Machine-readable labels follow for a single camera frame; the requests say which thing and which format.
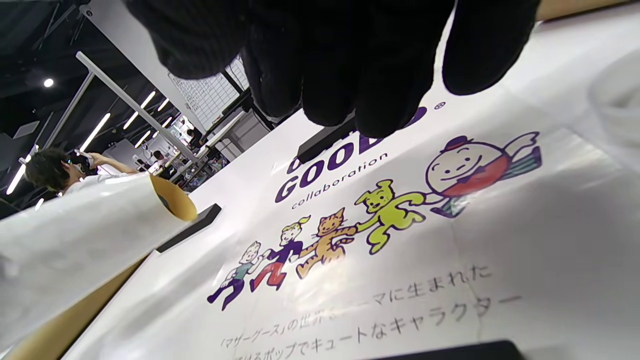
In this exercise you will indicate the person's right hand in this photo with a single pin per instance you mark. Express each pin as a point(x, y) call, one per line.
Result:
point(325, 50)

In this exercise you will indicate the black bar weight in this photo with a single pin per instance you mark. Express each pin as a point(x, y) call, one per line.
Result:
point(450, 351)
point(195, 227)
point(325, 145)

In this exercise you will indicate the white poster purple lettering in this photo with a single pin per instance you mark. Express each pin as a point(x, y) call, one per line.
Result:
point(500, 250)

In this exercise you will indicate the colourful cartoon animal poster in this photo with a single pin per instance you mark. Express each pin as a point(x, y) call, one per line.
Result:
point(75, 250)

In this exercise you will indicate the whiteboard with grid chart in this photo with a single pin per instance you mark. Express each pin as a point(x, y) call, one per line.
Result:
point(205, 100)

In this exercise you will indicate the white metal pole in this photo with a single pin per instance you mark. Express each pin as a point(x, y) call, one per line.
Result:
point(130, 100)

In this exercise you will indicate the row of ceiling light strips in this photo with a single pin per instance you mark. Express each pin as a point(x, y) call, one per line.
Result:
point(95, 131)

